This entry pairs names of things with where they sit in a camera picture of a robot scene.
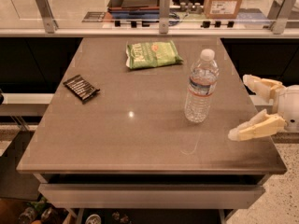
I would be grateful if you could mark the right metal glass bracket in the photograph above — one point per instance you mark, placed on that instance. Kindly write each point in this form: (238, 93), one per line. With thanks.
(280, 23)

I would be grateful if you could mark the clear plastic water bottle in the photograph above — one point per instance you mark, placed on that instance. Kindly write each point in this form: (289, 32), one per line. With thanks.
(201, 85)

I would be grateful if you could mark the grey table drawer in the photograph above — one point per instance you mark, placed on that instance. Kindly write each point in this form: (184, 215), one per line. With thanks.
(152, 196)

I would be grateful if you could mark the black striped snack packet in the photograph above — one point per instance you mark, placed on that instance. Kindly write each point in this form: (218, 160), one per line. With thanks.
(81, 88)

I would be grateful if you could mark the metal glass bracket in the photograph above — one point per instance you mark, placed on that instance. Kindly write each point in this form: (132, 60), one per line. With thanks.
(50, 24)
(164, 8)
(280, 23)

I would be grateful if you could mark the green chip bag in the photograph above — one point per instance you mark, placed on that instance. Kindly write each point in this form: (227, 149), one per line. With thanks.
(151, 55)

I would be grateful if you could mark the white rail shelf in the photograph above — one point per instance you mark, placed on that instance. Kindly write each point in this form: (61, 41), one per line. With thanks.
(25, 104)

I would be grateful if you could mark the left metal glass bracket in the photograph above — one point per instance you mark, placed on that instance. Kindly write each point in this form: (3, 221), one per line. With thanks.
(50, 24)

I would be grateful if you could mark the brown cardboard box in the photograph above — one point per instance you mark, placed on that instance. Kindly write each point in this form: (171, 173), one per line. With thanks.
(221, 9)

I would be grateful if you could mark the middle metal glass bracket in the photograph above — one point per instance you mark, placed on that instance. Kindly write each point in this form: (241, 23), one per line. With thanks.
(164, 8)

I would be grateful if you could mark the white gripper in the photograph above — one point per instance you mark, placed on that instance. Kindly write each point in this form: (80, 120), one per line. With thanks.
(291, 106)

